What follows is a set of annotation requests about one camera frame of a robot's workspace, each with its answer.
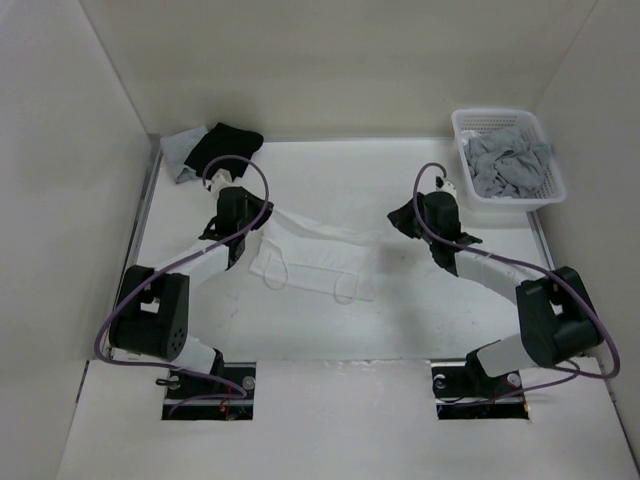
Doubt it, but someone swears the white tank top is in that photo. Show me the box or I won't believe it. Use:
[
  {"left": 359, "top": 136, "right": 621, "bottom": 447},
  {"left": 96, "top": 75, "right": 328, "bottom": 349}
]
[{"left": 249, "top": 209, "right": 381, "bottom": 305}]

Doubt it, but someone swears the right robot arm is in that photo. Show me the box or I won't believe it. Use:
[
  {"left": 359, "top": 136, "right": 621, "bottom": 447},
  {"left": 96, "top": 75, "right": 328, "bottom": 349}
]
[{"left": 387, "top": 190, "right": 608, "bottom": 398}]

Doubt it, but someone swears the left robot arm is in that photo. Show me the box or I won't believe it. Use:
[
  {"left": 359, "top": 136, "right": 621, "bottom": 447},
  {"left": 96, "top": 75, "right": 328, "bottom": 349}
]
[{"left": 96, "top": 187, "right": 274, "bottom": 399}]

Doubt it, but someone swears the folded black tank top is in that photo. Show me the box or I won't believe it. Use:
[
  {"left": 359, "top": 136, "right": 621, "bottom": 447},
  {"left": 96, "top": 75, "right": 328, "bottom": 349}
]
[{"left": 185, "top": 122, "right": 264, "bottom": 180}]

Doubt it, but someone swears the grey tank tops pile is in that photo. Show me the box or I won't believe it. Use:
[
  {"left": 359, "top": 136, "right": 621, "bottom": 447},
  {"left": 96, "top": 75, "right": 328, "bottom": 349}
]
[{"left": 462, "top": 127, "right": 551, "bottom": 199}]

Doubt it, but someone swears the folded grey tank top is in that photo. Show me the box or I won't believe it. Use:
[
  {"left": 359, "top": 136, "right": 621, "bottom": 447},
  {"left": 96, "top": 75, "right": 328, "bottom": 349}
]
[{"left": 160, "top": 126, "right": 208, "bottom": 184}]

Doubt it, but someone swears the white plastic laundry basket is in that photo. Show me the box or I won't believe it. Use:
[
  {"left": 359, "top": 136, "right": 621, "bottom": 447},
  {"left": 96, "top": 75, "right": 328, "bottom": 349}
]
[{"left": 451, "top": 108, "right": 566, "bottom": 213}]

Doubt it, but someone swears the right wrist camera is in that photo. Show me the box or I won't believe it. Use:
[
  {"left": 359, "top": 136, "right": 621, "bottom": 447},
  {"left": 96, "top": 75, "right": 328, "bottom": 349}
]
[{"left": 435, "top": 176, "right": 457, "bottom": 198}]

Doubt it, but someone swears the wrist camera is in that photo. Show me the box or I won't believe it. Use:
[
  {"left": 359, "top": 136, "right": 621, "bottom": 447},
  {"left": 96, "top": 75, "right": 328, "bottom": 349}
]
[
  {"left": 204, "top": 169, "right": 233, "bottom": 194},
  {"left": 435, "top": 176, "right": 457, "bottom": 198}
]

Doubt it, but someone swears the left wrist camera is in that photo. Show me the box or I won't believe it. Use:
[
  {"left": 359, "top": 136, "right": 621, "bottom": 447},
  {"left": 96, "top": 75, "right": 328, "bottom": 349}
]
[{"left": 204, "top": 169, "right": 233, "bottom": 194}]

